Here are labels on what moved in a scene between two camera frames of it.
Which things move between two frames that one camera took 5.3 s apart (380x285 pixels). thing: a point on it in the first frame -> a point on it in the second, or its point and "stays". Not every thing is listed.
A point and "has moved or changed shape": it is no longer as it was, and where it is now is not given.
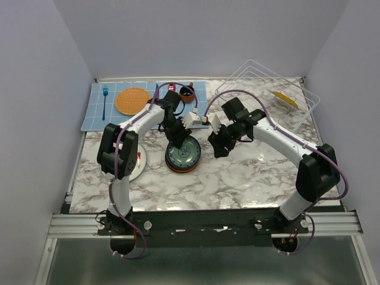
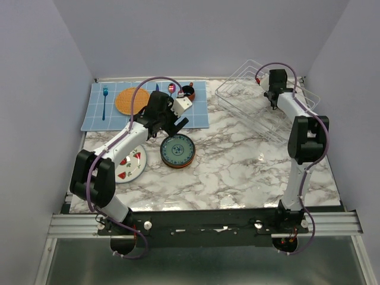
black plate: [180, 168] -> [177, 160]
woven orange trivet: [130, 100] stays
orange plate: [181, 171] has moved or changed shape
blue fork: [105, 92] stays
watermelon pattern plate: [140, 165] stays
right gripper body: [229, 135] -> [266, 93]
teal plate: [187, 155] has moved or changed shape
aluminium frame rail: [327, 225] stays
